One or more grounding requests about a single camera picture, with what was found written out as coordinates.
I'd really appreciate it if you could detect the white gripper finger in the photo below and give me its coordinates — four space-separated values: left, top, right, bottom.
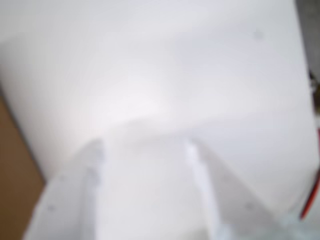
184 139 308 240
22 138 106 240

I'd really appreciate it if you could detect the brown cardboard box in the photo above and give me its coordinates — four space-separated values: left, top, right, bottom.
0 92 48 240

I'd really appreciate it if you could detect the red white black servo wire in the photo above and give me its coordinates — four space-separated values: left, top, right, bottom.
299 126 320 221

